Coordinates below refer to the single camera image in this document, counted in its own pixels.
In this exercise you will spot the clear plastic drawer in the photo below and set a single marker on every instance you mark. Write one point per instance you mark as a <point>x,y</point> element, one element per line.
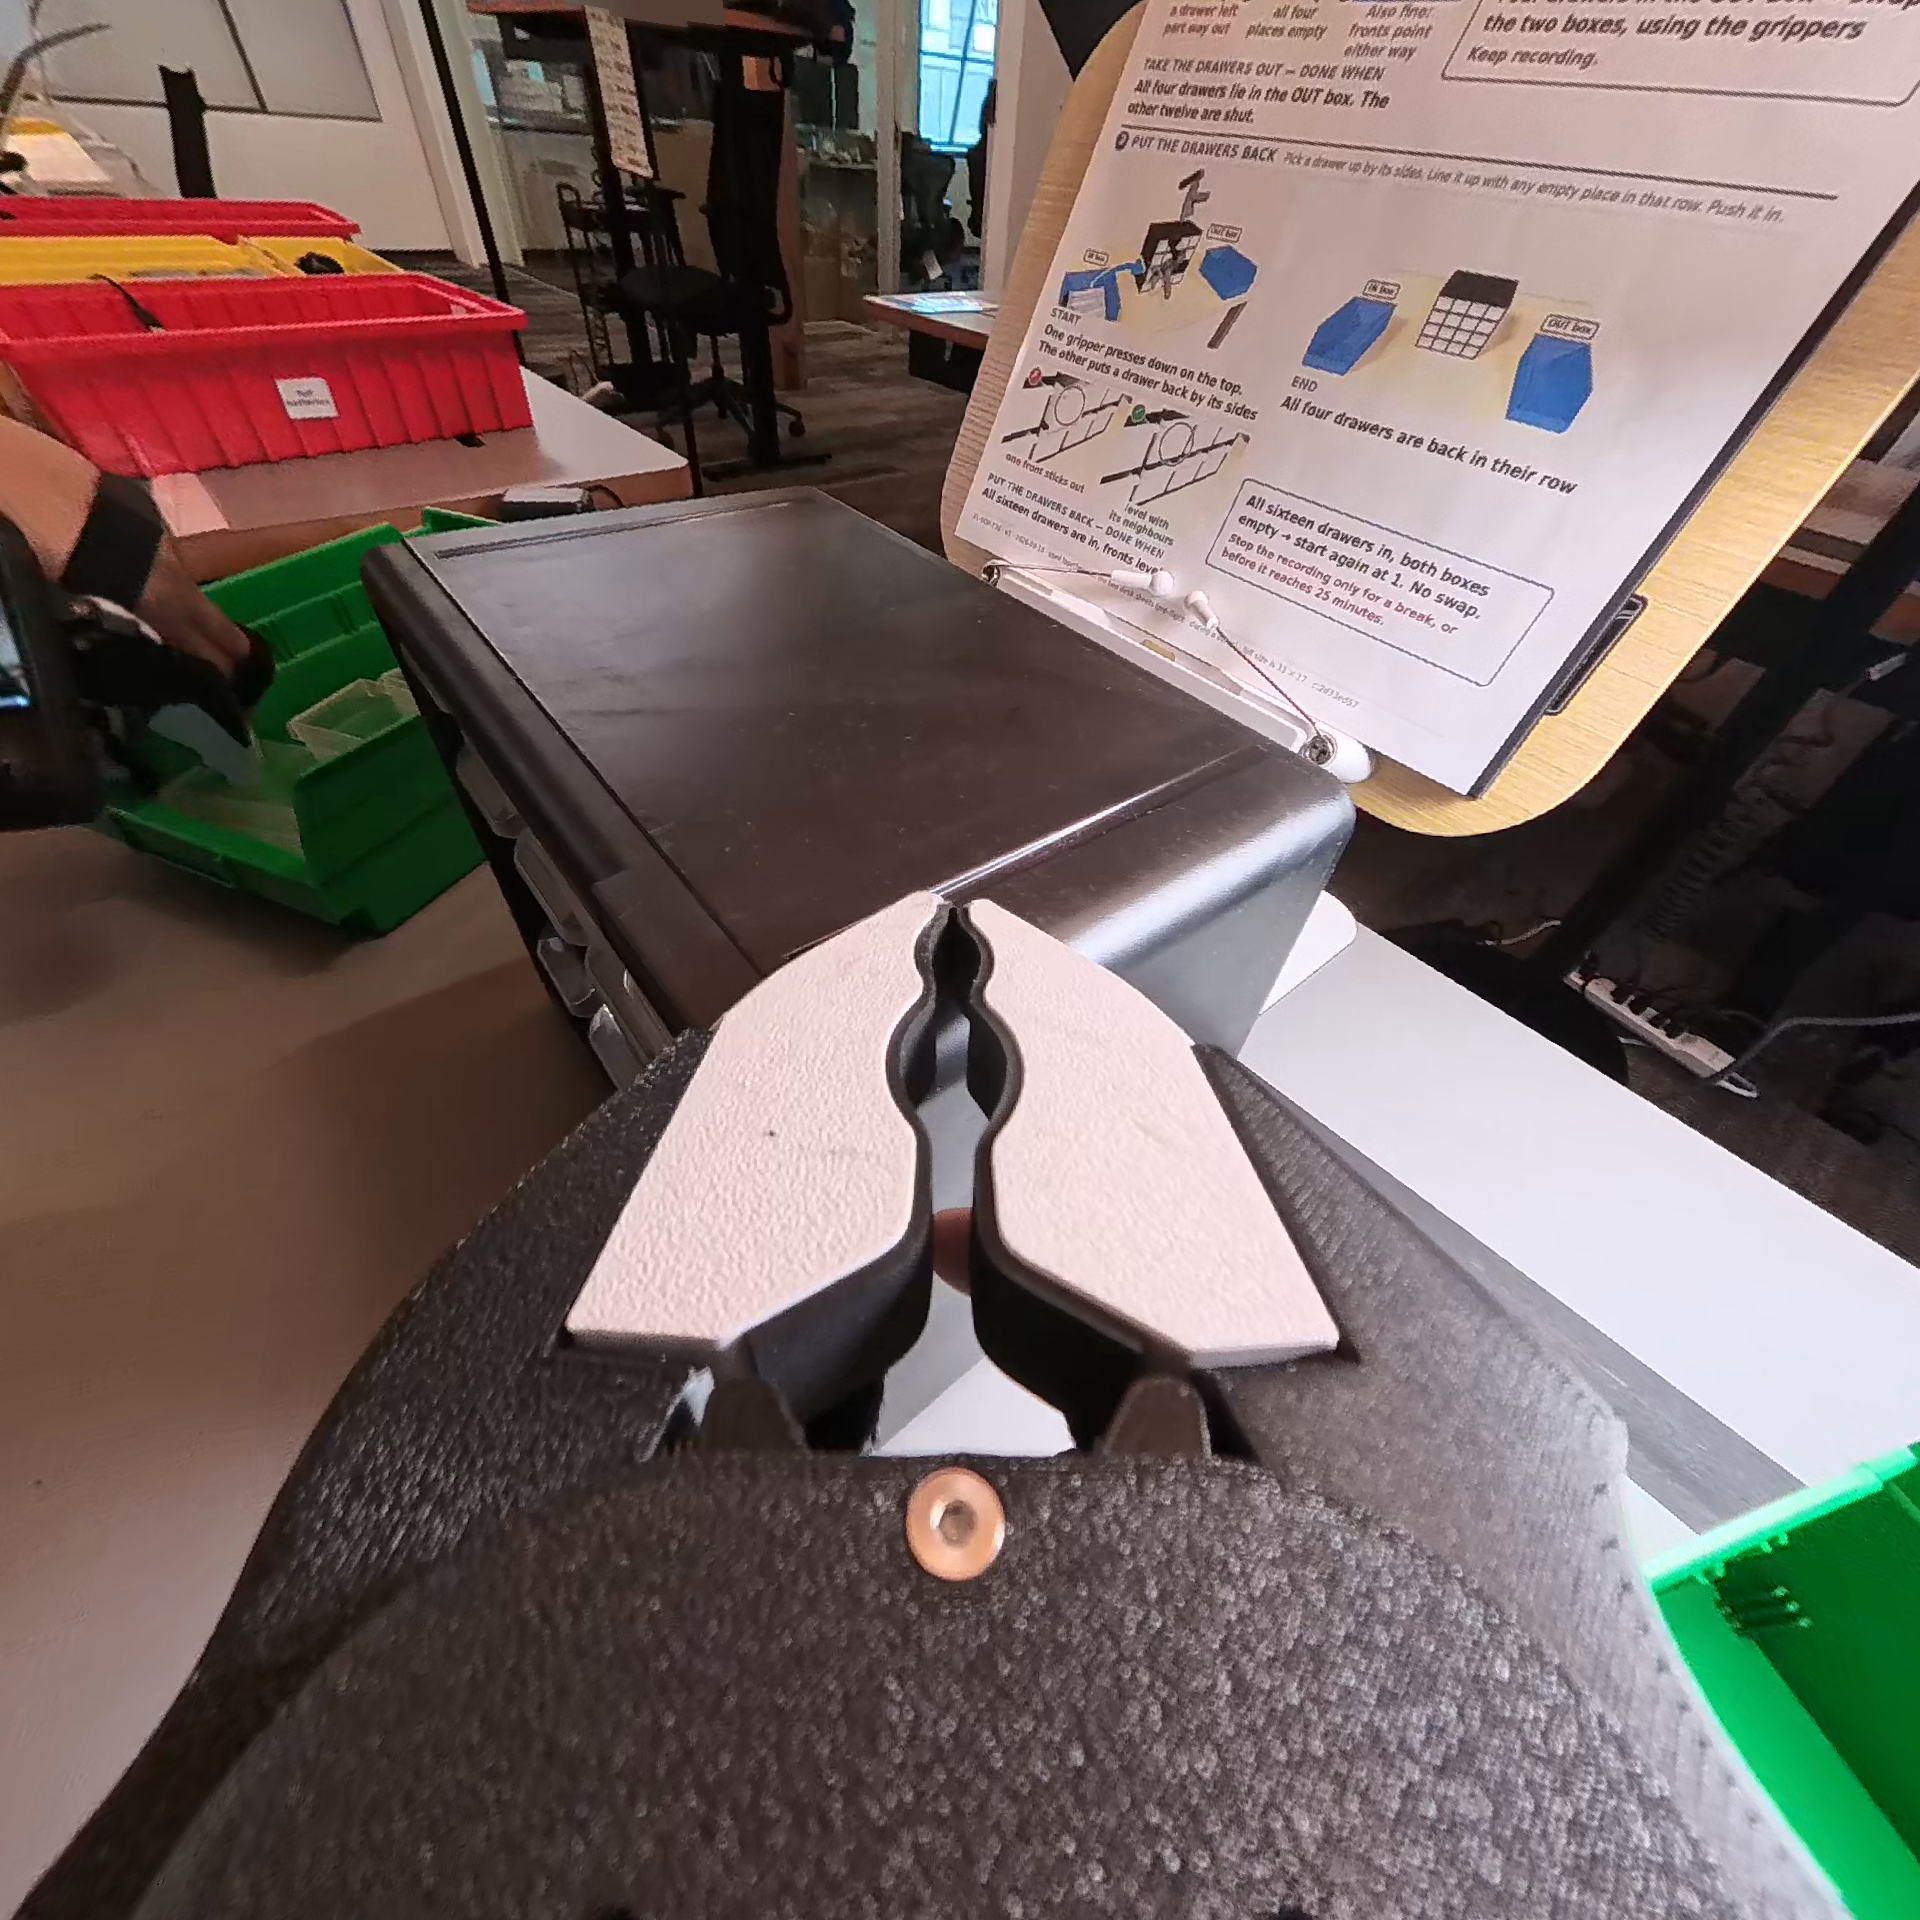
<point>224,809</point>
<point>353,721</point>

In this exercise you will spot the white power strip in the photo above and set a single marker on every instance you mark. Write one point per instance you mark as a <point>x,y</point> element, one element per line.
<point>1651,1019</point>

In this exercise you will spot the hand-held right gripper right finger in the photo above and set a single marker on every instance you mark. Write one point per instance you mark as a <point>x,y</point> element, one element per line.
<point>1155,1200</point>

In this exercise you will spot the black upright post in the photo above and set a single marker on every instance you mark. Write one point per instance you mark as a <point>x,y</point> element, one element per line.
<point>188,142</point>

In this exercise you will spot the black drawer cabinet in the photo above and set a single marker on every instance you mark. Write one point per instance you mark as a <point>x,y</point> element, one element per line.
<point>839,691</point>

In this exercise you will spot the green plastic bin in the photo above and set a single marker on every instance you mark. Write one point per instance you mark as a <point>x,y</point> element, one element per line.
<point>1845,1724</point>
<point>376,869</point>

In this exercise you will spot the wood-edged side desk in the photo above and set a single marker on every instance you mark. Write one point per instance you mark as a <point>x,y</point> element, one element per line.
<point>600,434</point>

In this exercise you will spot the yellow plastic bin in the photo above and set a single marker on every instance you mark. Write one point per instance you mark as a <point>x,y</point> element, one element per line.
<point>89,258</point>
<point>369,258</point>

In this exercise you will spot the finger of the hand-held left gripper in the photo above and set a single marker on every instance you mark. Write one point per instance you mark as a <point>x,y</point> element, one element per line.
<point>212,748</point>

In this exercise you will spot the tall black office chair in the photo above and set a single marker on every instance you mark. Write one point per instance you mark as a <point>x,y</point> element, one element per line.
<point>747,195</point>

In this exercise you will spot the low red bin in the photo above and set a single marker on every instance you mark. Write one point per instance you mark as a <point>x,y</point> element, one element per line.
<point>150,217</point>

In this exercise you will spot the pale desk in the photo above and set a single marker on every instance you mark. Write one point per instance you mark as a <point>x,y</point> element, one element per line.
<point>224,1200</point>

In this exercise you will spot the large red ribbed bin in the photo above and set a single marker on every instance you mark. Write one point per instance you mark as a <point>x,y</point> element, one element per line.
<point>150,388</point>

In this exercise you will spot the orange-top background table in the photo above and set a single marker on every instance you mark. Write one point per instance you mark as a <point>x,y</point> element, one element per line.
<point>931,306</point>

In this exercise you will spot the person's right hand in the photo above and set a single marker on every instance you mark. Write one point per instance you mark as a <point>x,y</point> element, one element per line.
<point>953,1252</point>

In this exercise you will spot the hanging paper sheet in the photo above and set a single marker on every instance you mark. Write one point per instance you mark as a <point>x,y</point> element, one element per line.
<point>619,90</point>

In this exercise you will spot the grid of clear drawers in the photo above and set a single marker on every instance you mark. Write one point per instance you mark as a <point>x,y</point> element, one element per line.
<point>563,931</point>

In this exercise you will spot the person's left hand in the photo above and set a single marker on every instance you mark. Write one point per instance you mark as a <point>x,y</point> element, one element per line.
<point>37,480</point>

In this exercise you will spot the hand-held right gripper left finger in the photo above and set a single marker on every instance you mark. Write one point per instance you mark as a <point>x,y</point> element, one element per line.
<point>750,1184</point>

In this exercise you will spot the small black desk gadget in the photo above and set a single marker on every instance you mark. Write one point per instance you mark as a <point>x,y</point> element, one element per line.
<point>547,499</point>

